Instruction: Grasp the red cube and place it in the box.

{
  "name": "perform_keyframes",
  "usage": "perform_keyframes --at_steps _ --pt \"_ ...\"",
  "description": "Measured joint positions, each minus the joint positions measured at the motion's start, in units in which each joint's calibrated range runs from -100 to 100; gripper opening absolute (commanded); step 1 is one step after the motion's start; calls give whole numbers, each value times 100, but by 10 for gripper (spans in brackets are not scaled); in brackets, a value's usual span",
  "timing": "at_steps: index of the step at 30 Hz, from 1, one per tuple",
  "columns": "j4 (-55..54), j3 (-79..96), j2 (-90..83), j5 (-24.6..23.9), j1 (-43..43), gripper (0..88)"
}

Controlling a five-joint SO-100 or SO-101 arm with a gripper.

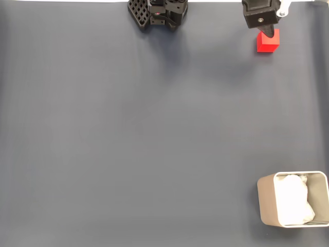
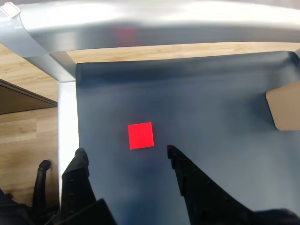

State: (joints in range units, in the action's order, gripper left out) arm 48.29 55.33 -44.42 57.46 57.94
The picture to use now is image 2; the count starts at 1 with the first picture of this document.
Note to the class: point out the gripper black right finger with holes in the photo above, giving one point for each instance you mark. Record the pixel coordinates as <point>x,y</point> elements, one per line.
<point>201,201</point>

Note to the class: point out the red white sticker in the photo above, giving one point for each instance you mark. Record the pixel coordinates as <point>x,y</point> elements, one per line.
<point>9,9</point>

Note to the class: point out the red cube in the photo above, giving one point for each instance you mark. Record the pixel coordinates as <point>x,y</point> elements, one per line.
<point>140,136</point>

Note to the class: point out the dark brown panel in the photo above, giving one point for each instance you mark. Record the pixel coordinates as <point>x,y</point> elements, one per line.
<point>21,100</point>

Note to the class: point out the grey table mat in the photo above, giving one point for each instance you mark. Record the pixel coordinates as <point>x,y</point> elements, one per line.
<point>187,105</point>

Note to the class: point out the silver metal frame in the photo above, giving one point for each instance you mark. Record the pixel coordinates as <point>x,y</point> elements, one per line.
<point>140,28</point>

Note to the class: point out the beige rounded box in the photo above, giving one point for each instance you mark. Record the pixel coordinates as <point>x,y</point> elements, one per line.
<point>286,107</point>

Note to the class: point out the gripper black left finger taped tip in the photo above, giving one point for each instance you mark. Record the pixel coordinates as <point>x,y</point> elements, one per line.
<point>77,187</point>

